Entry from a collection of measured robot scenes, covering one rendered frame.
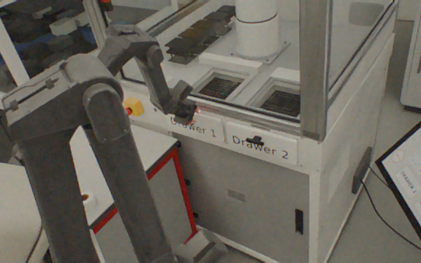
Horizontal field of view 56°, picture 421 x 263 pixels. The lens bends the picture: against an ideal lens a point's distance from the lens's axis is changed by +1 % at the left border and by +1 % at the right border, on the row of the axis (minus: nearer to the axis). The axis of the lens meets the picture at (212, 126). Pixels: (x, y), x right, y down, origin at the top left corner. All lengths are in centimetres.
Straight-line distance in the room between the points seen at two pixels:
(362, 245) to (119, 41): 173
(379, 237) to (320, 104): 120
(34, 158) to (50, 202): 7
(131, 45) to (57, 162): 49
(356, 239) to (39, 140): 199
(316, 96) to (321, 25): 23
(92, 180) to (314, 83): 97
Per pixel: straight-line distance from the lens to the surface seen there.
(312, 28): 117
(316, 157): 143
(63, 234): 59
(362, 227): 236
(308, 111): 132
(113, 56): 96
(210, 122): 156
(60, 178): 53
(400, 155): 124
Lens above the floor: 183
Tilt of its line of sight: 37 degrees down
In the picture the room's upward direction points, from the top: 10 degrees counter-clockwise
